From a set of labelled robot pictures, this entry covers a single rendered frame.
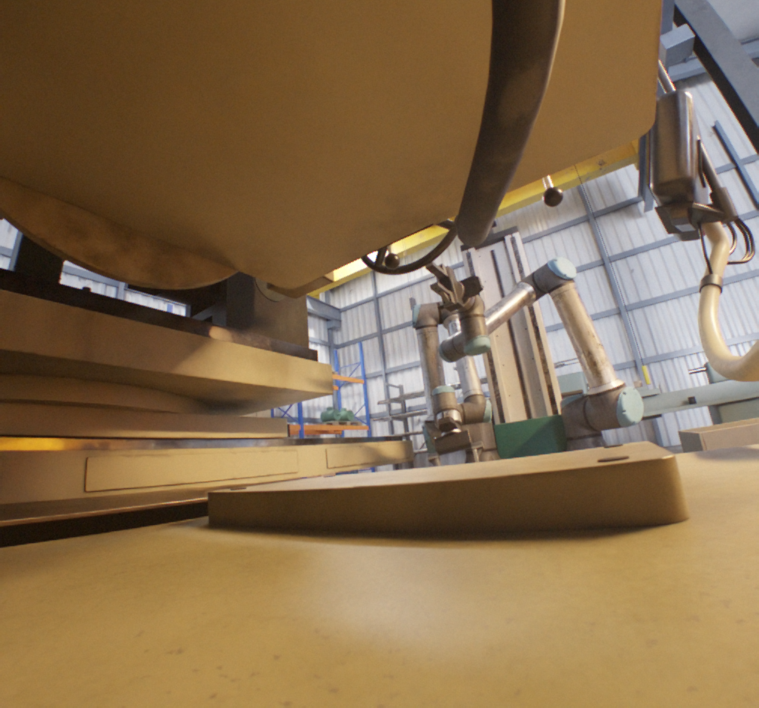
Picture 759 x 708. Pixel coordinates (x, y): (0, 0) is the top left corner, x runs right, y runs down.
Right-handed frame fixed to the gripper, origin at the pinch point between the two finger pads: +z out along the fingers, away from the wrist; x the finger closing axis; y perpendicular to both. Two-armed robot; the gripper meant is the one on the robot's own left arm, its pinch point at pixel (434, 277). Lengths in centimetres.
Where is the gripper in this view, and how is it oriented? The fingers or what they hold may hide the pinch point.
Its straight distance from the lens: 107.9
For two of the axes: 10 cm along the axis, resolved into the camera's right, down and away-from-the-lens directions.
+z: -5.6, -1.8, -8.1
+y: -8.1, 3.1, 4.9
